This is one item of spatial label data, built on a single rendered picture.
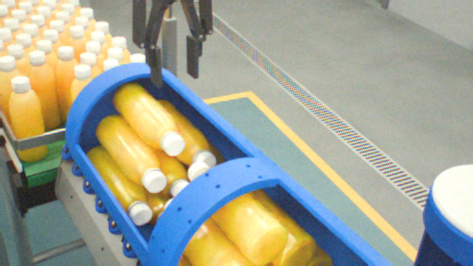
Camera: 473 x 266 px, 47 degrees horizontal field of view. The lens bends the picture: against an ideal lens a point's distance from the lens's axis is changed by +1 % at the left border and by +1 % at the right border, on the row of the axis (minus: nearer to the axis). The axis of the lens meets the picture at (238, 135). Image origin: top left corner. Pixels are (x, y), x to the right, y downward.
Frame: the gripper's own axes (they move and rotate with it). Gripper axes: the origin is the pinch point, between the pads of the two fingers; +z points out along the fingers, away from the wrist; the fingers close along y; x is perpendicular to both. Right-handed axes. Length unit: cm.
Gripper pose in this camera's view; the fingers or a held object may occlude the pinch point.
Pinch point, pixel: (175, 64)
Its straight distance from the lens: 92.5
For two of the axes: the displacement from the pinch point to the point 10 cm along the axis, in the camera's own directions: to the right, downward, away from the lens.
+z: -0.4, 8.4, 5.4
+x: -5.4, -4.8, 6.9
